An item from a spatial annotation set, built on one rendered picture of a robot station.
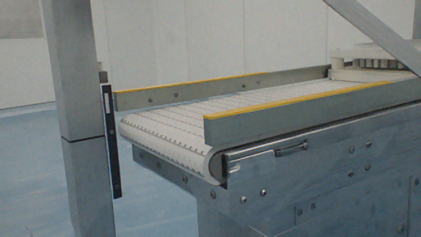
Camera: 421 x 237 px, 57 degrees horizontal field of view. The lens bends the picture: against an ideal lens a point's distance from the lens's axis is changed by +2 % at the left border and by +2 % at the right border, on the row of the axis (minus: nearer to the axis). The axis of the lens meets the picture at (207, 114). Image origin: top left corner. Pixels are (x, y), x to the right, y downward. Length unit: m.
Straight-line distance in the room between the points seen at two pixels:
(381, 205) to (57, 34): 0.64
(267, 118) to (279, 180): 0.09
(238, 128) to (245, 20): 4.69
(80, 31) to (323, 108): 0.38
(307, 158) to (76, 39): 0.39
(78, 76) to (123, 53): 5.58
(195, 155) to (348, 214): 0.37
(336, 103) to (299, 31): 4.05
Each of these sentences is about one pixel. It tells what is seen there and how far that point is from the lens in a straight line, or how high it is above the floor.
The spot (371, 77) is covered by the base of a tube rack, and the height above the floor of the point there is 0.83.
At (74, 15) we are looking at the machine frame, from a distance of 0.64.
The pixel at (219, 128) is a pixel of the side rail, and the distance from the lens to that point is 0.42.
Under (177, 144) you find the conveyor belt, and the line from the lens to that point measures 0.49.
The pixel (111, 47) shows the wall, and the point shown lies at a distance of 6.12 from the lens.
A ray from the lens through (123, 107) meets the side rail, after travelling 0.66.
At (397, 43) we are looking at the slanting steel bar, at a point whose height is 0.91.
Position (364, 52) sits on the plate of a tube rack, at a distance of 0.91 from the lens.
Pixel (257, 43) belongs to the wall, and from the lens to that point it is 4.98.
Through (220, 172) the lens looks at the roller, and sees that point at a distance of 0.45.
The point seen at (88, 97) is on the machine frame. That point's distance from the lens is 0.65.
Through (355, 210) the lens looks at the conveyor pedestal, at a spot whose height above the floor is 0.62.
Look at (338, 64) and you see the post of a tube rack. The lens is 0.95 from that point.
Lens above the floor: 0.94
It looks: 12 degrees down
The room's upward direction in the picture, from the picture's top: 3 degrees counter-clockwise
